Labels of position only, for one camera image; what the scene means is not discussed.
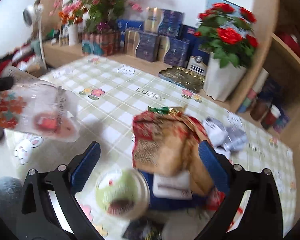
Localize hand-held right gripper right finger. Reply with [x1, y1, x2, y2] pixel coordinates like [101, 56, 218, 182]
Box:
[196, 140, 283, 240]

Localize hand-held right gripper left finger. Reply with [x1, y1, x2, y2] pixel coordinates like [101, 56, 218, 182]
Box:
[16, 141, 106, 240]

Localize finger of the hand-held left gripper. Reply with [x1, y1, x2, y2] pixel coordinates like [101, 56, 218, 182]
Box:
[0, 76, 15, 98]

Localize white grey paper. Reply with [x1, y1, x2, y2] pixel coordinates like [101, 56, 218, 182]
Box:
[202, 117, 248, 153]

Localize green lid plastic cup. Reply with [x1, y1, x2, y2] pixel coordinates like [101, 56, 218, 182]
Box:
[95, 169, 150, 218]

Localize clear printed plastic wrapper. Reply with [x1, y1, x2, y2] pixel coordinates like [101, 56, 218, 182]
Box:
[0, 69, 80, 143]

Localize white label packet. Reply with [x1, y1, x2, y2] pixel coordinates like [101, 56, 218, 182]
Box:
[153, 171, 193, 200]

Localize brown red paper bag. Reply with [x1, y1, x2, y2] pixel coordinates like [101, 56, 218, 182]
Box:
[132, 110, 227, 212]

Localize blue coffee bag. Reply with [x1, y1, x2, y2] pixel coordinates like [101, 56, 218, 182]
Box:
[140, 170, 210, 212]

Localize green gold candy wrapper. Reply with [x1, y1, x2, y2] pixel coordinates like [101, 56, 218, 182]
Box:
[147, 106, 188, 117]

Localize dark foil packet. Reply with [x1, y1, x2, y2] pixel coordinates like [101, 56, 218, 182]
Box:
[122, 219, 165, 240]

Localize brown glass cup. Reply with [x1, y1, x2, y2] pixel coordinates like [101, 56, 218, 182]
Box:
[250, 99, 268, 120]

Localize red cup white rim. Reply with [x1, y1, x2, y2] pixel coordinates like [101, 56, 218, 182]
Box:
[261, 105, 282, 130]

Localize white desk fan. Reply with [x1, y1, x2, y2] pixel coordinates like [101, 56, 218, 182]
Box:
[23, 4, 47, 68]

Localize checkered rabbit print tablecloth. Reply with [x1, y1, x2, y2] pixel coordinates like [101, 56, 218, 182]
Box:
[4, 55, 298, 240]

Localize small blue purple box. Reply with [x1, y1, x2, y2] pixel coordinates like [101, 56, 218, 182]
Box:
[274, 115, 290, 134]

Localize stack of pastel paper cups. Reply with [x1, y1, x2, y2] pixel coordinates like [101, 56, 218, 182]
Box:
[237, 69, 269, 114]

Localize fluffy light blue cloth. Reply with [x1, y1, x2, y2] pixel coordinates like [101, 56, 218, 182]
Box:
[0, 176, 23, 220]

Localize white vase orange flowers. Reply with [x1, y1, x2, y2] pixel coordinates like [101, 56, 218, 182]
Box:
[59, 10, 83, 46]

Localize gold rimmed tray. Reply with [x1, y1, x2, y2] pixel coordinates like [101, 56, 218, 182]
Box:
[158, 66, 206, 93]

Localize dark blue illustrated box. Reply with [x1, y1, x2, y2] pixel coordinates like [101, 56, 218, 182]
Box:
[261, 77, 283, 100]

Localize wooden fence planter box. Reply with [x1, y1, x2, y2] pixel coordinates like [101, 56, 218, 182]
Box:
[82, 30, 121, 57]

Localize pink blossom artificial plant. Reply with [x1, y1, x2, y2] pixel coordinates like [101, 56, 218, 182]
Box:
[50, 0, 143, 33]

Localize red rose plant white pot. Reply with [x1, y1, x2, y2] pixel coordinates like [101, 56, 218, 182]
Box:
[195, 2, 259, 103]

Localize stack of blue gift boxes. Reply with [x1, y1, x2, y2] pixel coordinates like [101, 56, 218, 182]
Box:
[116, 7, 210, 68]

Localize wooden shelf unit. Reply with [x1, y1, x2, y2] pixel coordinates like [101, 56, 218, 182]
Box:
[227, 0, 300, 153]

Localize light blue carton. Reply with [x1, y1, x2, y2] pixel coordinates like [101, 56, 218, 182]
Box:
[205, 0, 243, 18]

